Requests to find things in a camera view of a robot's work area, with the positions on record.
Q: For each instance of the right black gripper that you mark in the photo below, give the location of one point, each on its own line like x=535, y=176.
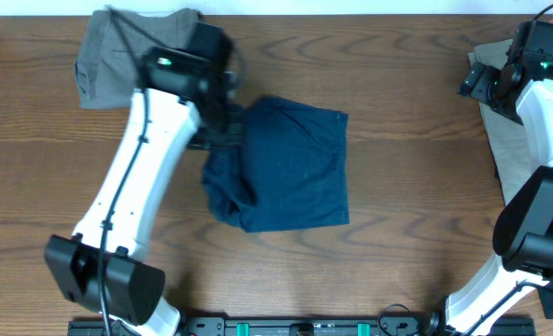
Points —
x=474, y=82

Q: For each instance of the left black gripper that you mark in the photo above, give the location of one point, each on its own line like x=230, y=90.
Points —
x=221, y=137

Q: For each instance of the navy blue shorts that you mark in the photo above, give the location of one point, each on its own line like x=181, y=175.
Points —
x=290, y=174

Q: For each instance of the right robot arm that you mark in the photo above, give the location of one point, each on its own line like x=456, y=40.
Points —
x=522, y=241

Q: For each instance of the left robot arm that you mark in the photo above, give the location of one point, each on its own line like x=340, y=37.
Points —
x=181, y=101

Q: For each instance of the khaki beige shorts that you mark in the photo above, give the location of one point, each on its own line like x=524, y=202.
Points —
x=519, y=149

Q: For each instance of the folded grey shorts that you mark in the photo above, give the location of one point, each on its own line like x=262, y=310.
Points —
x=104, y=72

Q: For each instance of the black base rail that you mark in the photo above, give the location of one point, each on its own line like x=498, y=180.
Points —
x=389, y=324

